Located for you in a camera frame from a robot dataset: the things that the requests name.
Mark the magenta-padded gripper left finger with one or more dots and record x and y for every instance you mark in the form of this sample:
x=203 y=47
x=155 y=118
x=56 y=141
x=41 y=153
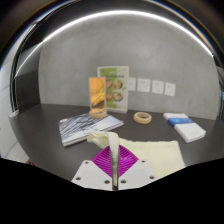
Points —
x=90 y=175

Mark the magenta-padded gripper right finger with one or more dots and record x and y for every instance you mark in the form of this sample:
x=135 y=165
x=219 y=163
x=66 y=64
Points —
x=138 y=175

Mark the cream towel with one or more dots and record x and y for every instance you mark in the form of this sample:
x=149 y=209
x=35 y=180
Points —
x=156 y=153

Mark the grey striped magazine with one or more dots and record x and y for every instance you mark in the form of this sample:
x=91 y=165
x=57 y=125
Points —
x=86 y=128

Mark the white and blue booklet stack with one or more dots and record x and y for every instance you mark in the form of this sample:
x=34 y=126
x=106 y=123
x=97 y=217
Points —
x=186 y=128

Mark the green and white leaflet stand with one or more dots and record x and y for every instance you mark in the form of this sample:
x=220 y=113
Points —
x=116 y=86

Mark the curved white light strip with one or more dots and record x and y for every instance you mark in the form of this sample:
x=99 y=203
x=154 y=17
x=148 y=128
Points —
x=113 y=13

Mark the white wall socket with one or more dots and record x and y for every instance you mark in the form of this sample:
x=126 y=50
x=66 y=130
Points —
x=132 y=84
x=170 y=89
x=144 y=85
x=157 y=87

